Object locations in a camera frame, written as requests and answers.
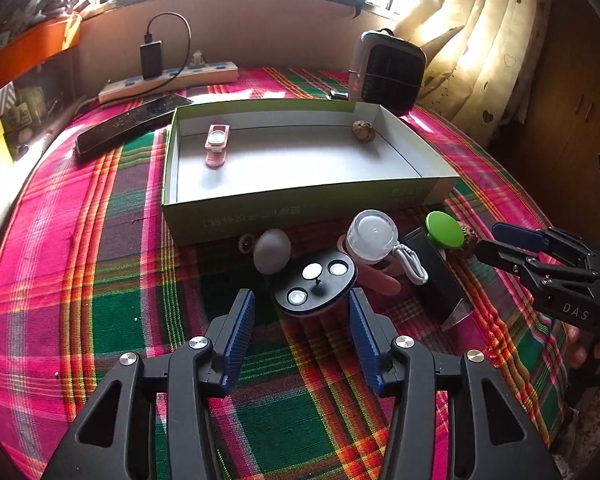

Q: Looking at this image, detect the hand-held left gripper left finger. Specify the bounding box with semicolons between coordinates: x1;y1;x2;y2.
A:
40;288;257;480

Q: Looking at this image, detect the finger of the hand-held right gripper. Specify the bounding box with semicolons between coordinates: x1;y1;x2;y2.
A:
491;222;595;267
475;239;600;307

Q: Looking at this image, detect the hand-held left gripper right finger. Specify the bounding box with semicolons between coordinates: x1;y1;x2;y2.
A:
347;290;563;480

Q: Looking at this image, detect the bumpy dark walnut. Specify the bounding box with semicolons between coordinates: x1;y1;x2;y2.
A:
455;222;482;260

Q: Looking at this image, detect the black disc with holes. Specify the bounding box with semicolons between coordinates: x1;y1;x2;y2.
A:
273;251;357;317

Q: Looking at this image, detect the green round lid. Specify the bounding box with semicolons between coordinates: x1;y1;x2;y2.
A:
424;211;467;252

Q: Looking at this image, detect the green and white cardboard box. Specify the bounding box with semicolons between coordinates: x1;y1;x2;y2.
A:
161;99;462;247

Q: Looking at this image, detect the person's right hand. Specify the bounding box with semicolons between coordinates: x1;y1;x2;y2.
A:
566;324;600;376

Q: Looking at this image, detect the black rectangular box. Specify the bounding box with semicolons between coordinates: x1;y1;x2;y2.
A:
402;227;473;332

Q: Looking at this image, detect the grey egg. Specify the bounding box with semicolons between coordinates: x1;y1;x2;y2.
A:
253;228;292;275

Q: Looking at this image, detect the plaid tablecloth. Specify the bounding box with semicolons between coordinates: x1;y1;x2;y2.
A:
0;66;571;480

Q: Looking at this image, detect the wooden cabinet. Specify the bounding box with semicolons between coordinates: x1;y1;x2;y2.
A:
490;0;600;233

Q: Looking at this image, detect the round light walnut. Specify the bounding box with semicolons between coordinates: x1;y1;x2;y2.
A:
351;119;377;144

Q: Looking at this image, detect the cream heart print curtain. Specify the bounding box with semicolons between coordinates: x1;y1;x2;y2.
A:
390;0;553;147

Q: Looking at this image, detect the black smartphone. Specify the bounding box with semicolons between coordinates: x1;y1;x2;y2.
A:
75;93;195;162

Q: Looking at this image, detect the white power strip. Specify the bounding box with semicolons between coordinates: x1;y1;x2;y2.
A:
98;62;240;106

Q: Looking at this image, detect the black charger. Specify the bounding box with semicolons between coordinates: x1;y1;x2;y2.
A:
140;42;165;80

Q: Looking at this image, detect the clear glass case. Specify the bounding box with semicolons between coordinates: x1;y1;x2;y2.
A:
0;55;77;161

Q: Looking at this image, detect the white coiled cable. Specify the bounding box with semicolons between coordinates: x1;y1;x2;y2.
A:
396;244;429;286

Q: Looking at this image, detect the pink cable winder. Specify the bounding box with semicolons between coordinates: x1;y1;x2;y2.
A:
204;124;231;169

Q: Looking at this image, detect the black charging cable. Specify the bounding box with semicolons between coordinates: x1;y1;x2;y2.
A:
144;12;192;96

